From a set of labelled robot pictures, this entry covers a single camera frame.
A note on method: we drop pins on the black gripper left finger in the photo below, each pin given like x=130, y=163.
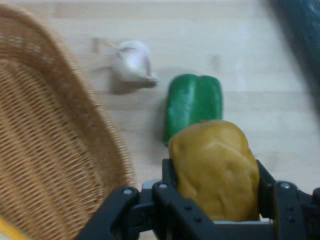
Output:
x=165, y=210

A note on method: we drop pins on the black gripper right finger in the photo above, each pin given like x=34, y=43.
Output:
x=290, y=212

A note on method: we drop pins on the yellow-brown potato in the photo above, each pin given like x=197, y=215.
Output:
x=215, y=170

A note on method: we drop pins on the green bell pepper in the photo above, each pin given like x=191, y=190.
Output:
x=192, y=100

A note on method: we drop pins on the woven wicker basket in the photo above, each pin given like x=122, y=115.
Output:
x=50, y=150

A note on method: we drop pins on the white garlic bulb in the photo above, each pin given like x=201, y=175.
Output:
x=132, y=65

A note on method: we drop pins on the yellow item in basket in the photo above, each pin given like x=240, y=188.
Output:
x=8, y=231

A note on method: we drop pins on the dark green cucumber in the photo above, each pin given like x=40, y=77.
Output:
x=305, y=37

